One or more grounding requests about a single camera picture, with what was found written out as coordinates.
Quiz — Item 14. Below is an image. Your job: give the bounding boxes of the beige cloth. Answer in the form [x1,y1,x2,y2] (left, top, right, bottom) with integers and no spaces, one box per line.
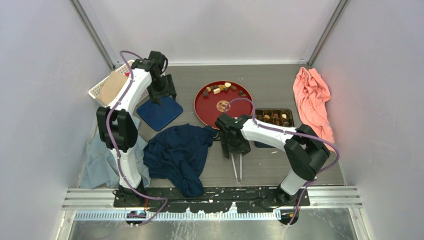
[97,71,128,106]

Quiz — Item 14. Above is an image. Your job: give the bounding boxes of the salmon pink cloth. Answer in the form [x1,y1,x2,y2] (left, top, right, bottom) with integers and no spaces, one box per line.
[292,67,335,144]

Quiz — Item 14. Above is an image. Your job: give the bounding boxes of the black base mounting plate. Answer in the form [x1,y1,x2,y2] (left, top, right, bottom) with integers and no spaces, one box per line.
[113,186,311,215]

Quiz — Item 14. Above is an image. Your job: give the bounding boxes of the light blue cloth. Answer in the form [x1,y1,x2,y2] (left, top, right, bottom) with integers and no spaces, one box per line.
[79,131,151,189]

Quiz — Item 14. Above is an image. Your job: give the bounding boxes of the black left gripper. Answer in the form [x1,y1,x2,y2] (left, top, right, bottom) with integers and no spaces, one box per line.
[148,74,176,105]

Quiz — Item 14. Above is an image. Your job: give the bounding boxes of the blue chocolate tin box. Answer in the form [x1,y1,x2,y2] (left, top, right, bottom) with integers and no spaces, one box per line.
[253,108,296,149]

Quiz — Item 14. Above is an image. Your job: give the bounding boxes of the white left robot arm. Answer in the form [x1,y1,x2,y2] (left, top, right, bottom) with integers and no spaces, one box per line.
[96,50,177,207]

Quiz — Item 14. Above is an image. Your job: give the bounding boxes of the blue tin lid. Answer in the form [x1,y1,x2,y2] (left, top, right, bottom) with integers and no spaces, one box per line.
[136,96,183,132]

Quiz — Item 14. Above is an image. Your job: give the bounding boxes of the red round tray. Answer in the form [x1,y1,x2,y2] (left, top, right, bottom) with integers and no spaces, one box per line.
[193,80,253,129]

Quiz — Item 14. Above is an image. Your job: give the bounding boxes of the clear plastic metal tongs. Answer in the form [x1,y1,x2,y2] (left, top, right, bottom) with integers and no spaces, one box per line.
[230,153,243,184]

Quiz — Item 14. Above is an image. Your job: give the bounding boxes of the dark blue cloth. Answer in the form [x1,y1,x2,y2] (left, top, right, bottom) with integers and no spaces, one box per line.
[143,123,218,198]

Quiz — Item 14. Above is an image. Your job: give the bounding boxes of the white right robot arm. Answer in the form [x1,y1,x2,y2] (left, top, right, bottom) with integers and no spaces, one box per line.
[215,113,331,206]

